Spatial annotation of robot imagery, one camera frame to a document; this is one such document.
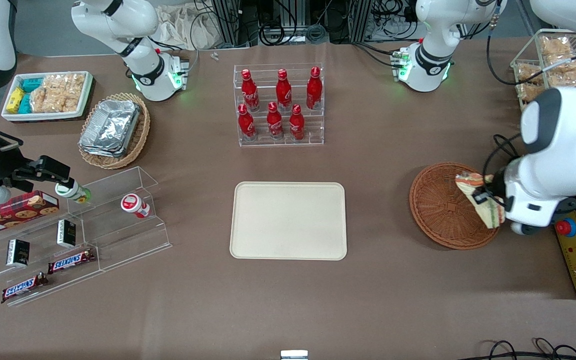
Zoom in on triangle sandwich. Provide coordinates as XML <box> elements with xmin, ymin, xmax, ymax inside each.
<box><xmin>455</xmin><ymin>171</ymin><xmax>507</xmax><ymax>229</ymax></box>

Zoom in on black floor cables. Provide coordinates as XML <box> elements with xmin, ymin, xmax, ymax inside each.
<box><xmin>470</xmin><ymin>338</ymin><xmax>576</xmax><ymax>360</ymax></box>

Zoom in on white rectangular snack tray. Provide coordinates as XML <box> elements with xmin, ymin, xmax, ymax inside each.
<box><xmin>1</xmin><ymin>71</ymin><xmax>94</xmax><ymax>123</ymax></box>

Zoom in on aluminium frame post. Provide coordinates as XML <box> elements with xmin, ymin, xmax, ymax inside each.
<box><xmin>210</xmin><ymin>0</ymin><xmax>241</xmax><ymax>48</ymax></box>
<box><xmin>348</xmin><ymin>0</ymin><xmax>374</xmax><ymax>43</ymax></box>

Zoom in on stacked aluminium foil trays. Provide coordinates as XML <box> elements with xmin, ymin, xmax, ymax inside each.
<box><xmin>79</xmin><ymin>99</ymin><xmax>141</xmax><ymax>158</ymax></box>

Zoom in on beige plastic tray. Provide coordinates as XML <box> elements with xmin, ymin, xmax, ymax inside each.
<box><xmin>229</xmin><ymin>181</ymin><xmax>348</xmax><ymax>261</ymax></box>

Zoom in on clear bag fried snacks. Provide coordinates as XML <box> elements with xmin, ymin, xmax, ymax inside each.
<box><xmin>516</xmin><ymin>64</ymin><xmax>544</xmax><ymax>84</ymax></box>
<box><xmin>539</xmin><ymin>35</ymin><xmax>574</xmax><ymax>57</ymax></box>
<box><xmin>545</xmin><ymin>57</ymin><xmax>576</xmax><ymax>88</ymax></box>
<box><xmin>517</xmin><ymin>82</ymin><xmax>545</xmax><ymax>102</ymax></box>

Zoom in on yellow snack packet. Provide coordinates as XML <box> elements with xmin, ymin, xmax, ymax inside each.
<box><xmin>7</xmin><ymin>87</ymin><xmax>25</xmax><ymax>114</ymax></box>

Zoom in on red tartan cookie box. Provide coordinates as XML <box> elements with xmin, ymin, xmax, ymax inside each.
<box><xmin>0</xmin><ymin>190</ymin><xmax>60</xmax><ymax>239</ymax></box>

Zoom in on white cloth bag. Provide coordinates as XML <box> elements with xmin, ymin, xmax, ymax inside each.
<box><xmin>155</xmin><ymin>4</ymin><xmax>219</xmax><ymax>51</ymax></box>

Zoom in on red cola bottle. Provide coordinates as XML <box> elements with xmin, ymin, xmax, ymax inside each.
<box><xmin>275</xmin><ymin>69</ymin><xmax>293</xmax><ymax>112</ymax></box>
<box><xmin>238</xmin><ymin>104</ymin><xmax>257</xmax><ymax>141</ymax></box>
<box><xmin>289</xmin><ymin>104</ymin><xmax>306</xmax><ymax>141</ymax></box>
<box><xmin>306</xmin><ymin>66</ymin><xmax>323</xmax><ymax>111</ymax></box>
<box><xmin>240</xmin><ymin>69</ymin><xmax>261</xmax><ymax>112</ymax></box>
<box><xmin>266</xmin><ymin>102</ymin><xmax>285</xmax><ymax>140</ymax></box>

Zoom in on red white small bottle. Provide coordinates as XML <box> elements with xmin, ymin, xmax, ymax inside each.
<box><xmin>120</xmin><ymin>193</ymin><xmax>151</xmax><ymax>219</ymax></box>

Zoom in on clear acrylic bottle rack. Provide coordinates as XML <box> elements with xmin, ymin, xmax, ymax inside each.
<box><xmin>233</xmin><ymin>63</ymin><xmax>325</xmax><ymax>148</ymax></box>

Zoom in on clear bag rice crackers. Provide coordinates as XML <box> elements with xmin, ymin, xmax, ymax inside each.
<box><xmin>43</xmin><ymin>73</ymin><xmax>86</xmax><ymax>112</ymax></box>
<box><xmin>29</xmin><ymin>86</ymin><xmax>66</xmax><ymax>114</ymax></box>

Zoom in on black coiled cable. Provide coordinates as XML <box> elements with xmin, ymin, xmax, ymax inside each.
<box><xmin>260</xmin><ymin>22</ymin><xmax>299</xmax><ymax>46</ymax></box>

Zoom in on green white small bottle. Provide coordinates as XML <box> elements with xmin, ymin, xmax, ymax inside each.
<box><xmin>54</xmin><ymin>178</ymin><xmax>92</xmax><ymax>205</ymax></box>

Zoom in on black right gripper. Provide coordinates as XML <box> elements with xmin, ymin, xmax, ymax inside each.
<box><xmin>0</xmin><ymin>131</ymin><xmax>72</xmax><ymax>194</ymax></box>

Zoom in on round brown wicker basket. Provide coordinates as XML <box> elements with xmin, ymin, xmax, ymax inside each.
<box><xmin>409</xmin><ymin>162</ymin><xmax>502</xmax><ymax>250</ymax></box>

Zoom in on snickers chocolate bar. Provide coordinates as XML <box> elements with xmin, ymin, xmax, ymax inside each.
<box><xmin>48</xmin><ymin>248</ymin><xmax>97</xmax><ymax>275</ymax></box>
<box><xmin>1</xmin><ymin>272</ymin><xmax>49</xmax><ymax>304</ymax></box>

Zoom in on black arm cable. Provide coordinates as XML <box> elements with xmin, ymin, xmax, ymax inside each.
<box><xmin>482</xmin><ymin>12</ymin><xmax>576</xmax><ymax>193</ymax></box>

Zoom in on small black box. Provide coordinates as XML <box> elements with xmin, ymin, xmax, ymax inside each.
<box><xmin>57</xmin><ymin>219</ymin><xmax>77</xmax><ymax>249</ymax></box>
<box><xmin>6</xmin><ymin>239</ymin><xmax>31</xmax><ymax>267</ymax></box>

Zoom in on oval tan wicker basket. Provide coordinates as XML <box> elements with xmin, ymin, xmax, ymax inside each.
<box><xmin>78</xmin><ymin>92</ymin><xmax>151</xmax><ymax>170</ymax></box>

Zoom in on cream wire rack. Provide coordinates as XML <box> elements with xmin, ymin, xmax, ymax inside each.
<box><xmin>510</xmin><ymin>28</ymin><xmax>576</xmax><ymax>112</ymax></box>

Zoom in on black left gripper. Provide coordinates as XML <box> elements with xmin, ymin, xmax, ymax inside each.
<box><xmin>473</xmin><ymin>169</ymin><xmax>515</xmax><ymax>213</ymax></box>

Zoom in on clear acrylic stepped shelf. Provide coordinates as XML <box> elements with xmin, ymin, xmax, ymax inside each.
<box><xmin>0</xmin><ymin>166</ymin><xmax>173</xmax><ymax>307</ymax></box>

